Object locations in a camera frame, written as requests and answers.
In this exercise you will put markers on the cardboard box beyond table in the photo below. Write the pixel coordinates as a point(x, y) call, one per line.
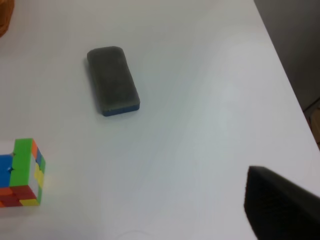
point(312, 115)

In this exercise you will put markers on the dark grey whiteboard eraser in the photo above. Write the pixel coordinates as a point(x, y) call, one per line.
point(113, 83)

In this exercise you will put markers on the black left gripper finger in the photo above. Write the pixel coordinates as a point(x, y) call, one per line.
point(278, 209)

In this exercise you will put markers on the woven wicker basket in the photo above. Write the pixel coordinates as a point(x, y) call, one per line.
point(6, 11)

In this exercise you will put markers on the multicoloured puzzle cube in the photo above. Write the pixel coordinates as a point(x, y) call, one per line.
point(22, 170)

